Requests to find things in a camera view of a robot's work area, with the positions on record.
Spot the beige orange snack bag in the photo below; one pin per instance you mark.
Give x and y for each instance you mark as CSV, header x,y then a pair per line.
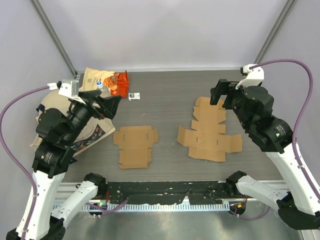
x,y
117,82

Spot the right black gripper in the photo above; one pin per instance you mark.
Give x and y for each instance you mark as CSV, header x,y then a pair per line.
x,y
224,86

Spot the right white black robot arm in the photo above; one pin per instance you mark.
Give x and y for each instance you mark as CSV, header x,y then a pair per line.
x,y
298,206

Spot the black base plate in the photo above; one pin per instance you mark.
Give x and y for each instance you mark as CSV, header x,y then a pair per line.
x,y
171,192

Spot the white slotted cable duct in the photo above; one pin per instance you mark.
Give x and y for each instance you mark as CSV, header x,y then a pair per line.
x,y
185,206

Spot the left aluminium frame post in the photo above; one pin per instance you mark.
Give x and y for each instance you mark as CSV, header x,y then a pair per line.
x,y
53,35

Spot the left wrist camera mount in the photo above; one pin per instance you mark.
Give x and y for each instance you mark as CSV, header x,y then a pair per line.
x,y
68,88

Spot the small cardboard box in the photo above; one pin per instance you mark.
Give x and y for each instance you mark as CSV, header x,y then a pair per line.
x,y
135,146

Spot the small white tag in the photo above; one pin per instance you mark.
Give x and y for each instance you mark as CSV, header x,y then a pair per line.
x,y
134,96

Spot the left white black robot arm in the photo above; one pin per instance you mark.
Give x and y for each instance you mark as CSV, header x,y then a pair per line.
x,y
58,132

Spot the large flat cardboard box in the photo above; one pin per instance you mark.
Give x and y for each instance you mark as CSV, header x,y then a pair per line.
x,y
207,138

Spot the clear plastic water bottle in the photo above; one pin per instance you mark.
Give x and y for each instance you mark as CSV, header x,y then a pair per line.
x,y
105,93

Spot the aluminium frame post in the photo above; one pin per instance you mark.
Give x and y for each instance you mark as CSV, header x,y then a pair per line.
x,y
280,20
53,35

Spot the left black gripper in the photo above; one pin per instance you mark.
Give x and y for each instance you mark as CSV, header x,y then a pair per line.
x,y
109,105

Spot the beige canvas tote bag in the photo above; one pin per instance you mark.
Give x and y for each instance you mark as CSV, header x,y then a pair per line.
x,y
95,130

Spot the right aluminium frame post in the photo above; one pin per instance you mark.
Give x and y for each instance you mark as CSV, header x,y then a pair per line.
x,y
280,20

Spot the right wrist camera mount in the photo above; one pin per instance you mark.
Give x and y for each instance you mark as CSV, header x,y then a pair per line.
x,y
253,76

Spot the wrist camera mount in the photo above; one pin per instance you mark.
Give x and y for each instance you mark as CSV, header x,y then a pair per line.
x,y
253,76
68,88

